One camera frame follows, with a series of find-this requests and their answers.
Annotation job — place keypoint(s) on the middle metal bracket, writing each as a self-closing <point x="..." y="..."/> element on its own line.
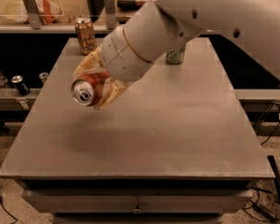
<point x="110" y="14"/>

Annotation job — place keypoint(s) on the orange white chip bag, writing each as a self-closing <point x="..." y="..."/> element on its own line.
<point x="14" y="12"/>

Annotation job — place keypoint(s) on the silver can on shelf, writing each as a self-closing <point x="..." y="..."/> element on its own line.
<point x="43" y="77"/>

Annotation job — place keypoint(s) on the red coke can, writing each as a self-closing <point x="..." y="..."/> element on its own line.
<point x="88" y="89"/>

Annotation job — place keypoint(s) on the grey cabinet drawer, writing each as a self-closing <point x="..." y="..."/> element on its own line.
<point x="90" y="201"/>

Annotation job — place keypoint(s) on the metal bracket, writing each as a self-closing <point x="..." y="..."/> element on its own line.
<point x="110" y="14"/>
<point x="33" y="14"/>

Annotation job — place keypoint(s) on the metal drawer knob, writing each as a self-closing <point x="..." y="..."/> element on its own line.
<point x="137" y="210"/>

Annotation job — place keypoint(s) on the green soda can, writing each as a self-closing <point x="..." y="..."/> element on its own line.
<point x="176" y="56"/>

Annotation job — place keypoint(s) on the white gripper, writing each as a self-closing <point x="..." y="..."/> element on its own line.
<point x="121" y="60"/>

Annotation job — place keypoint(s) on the dark blue soda can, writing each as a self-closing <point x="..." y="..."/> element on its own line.
<point x="19" y="83"/>

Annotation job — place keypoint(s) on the left metal bracket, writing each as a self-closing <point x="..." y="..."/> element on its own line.
<point x="33" y="14"/>

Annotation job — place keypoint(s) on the gold soda can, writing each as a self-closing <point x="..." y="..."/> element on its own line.
<point x="85" y="35"/>

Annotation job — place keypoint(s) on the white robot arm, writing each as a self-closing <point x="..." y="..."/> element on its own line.
<point x="251" y="25"/>

